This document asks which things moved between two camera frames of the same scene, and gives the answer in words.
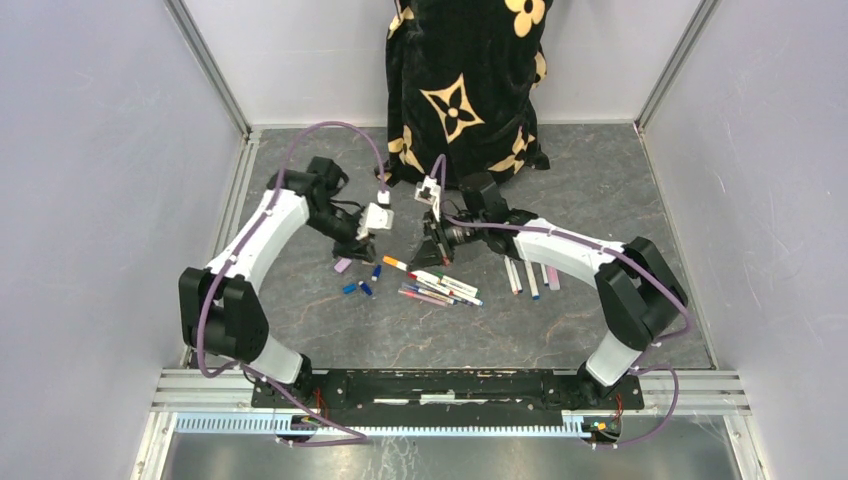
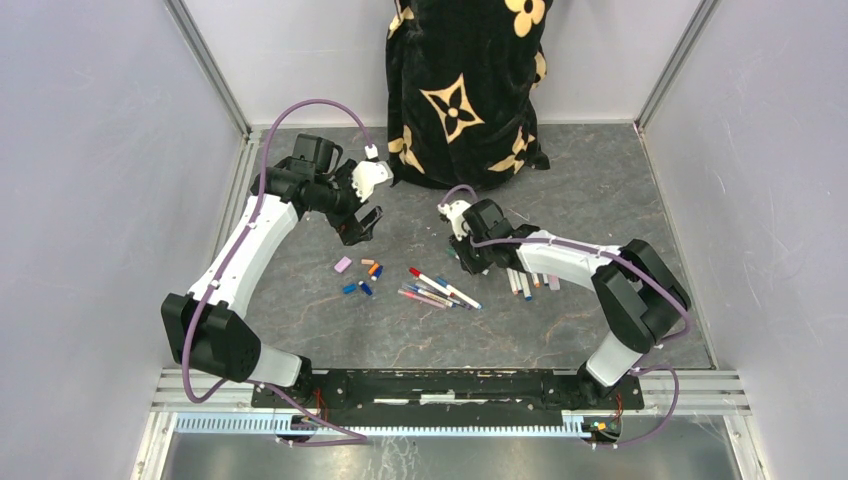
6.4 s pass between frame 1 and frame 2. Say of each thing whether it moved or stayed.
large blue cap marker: moved
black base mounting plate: stayed
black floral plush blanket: stayed
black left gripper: moved
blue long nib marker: moved
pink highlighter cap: stayed
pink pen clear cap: stayed
